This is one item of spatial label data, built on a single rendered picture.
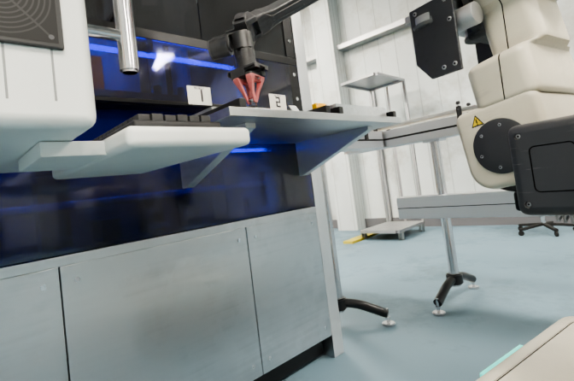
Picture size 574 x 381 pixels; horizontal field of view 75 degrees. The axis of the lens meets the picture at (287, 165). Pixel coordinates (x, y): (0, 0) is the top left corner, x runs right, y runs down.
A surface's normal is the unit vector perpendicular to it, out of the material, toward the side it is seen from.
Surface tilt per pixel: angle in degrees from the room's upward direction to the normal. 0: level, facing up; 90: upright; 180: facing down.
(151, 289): 90
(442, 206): 90
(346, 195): 90
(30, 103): 90
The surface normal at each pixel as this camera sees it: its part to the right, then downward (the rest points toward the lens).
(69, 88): 0.68, -0.12
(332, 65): -0.66, 0.04
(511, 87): -0.83, 0.07
